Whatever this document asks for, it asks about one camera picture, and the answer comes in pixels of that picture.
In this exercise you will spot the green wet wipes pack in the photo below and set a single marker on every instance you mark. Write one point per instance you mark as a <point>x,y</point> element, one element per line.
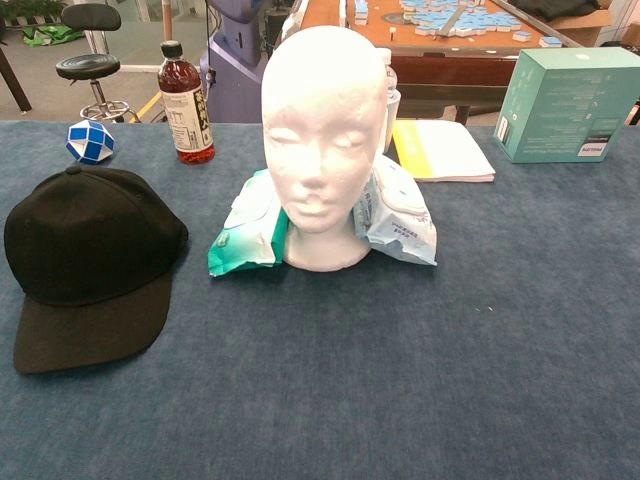
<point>245,240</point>

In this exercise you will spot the black baseball cap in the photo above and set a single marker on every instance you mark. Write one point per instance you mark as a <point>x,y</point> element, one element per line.
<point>90,240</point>

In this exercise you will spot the white foam mannequin head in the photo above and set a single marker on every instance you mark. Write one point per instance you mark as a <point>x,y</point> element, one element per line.
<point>322,125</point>

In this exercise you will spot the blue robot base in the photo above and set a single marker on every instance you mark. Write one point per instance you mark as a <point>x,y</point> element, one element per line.
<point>235,45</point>

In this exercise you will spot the brown mahjong table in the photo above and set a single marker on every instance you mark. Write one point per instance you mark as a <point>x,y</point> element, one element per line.
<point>450,65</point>

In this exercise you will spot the blue table mat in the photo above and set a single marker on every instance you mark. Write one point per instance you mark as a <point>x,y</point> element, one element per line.
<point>350,375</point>

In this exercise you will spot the yellow white notebook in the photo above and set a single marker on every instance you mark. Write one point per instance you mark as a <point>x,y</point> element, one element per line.
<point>445,150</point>

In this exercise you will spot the green cloth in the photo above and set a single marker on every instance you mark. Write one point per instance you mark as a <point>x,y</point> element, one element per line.
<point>50,36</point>

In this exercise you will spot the black swivel stool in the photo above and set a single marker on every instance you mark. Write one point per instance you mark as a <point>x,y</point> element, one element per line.
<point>87,65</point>

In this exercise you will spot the brown tea bottle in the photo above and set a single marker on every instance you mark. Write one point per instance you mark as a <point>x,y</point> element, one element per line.
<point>186,100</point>

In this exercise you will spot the teal cardboard box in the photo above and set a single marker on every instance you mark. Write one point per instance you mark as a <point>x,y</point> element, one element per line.
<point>565,105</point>

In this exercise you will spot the blue white snake puzzle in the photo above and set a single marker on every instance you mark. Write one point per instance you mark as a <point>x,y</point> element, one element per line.
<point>89,142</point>

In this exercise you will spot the light blue wet wipes pack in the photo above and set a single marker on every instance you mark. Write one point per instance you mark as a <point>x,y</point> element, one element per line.
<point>400,225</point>

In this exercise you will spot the clear water bottle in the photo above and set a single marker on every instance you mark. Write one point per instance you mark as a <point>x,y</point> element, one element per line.
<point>391,75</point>

